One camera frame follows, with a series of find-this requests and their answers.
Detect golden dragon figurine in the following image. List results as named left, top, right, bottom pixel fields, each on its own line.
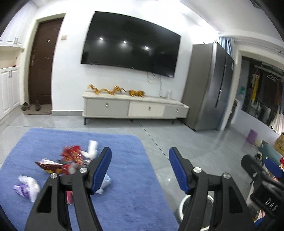
left=87, top=84, right=126, bottom=95

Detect red snack bag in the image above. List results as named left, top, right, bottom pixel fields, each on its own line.
left=58, top=145, right=83, bottom=165

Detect white TV cabinet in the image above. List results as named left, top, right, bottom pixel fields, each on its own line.
left=82, top=92, right=190, bottom=120

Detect small purple wrapper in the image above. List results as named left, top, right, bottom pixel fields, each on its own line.
left=13, top=184, right=30, bottom=199

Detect right shoe at door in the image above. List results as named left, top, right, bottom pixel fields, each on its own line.
left=35, top=101, right=41, bottom=111

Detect clear plastic bag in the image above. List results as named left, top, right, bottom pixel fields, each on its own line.
left=18, top=175, right=40, bottom=203

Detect grey trash bin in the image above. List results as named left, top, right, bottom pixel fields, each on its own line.
left=178, top=194, right=214, bottom=231

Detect purple small bin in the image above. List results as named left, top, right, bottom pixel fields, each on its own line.
left=246, top=129, right=258, bottom=144

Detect brown doormat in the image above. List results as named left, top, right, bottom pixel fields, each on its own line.
left=23, top=104, right=53, bottom=115

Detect grey double-door refrigerator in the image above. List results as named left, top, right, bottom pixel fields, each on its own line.
left=181, top=42, right=234, bottom=131

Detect blue shaggy rug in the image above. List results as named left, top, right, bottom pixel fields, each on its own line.
left=1, top=128, right=179, bottom=230

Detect dark red chip bag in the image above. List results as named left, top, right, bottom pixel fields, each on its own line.
left=35, top=159, right=70, bottom=175

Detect white power strip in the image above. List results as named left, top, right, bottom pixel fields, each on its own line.
left=166, top=90, right=171, bottom=99

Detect white wall cabinets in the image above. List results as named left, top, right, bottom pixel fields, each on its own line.
left=1, top=1, right=37, bottom=119

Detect black wall television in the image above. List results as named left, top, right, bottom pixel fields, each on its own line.
left=81, top=12, right=181, bottom=78

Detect pink snack wrapper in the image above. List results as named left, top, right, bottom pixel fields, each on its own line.
left=66, top=190, right=73, bottom=205

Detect white plastic bag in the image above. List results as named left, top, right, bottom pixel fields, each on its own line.
left=95, top=173, right=112, bottom=194

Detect brown entrance door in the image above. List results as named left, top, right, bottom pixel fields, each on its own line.
left=28, top=18, right=63, bottom=104

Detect golden tiger figurine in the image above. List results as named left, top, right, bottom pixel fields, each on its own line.
left=128, top=90, right=145, bottom=97

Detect shoe at door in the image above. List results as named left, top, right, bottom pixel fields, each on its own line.
left=21, top=102, right=30, bottom=111
left=35, top=101, right=41, bottom=111

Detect left shoe at door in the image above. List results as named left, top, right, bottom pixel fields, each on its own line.
left=21, top=102, right=30, bottom=111

